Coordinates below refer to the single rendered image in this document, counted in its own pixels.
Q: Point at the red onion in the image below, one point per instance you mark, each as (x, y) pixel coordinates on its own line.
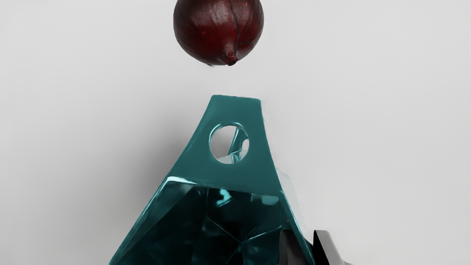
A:
(217, 29)

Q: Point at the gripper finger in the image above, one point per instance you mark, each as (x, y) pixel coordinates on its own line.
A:
(325, 248)

